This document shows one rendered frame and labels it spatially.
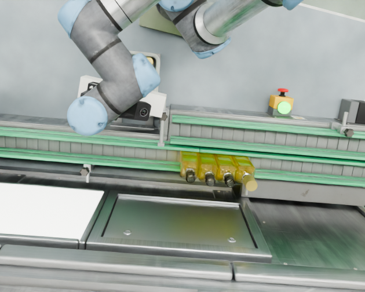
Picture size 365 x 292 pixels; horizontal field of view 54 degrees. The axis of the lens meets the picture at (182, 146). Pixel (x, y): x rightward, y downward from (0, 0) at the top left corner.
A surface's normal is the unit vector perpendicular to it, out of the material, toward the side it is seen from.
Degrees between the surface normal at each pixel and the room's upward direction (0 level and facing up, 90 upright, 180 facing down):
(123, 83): 5
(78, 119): 0
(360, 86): 0
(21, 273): 90
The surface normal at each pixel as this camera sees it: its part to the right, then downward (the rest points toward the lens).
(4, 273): 0.09, -0.96
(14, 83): 0.02, 0.26
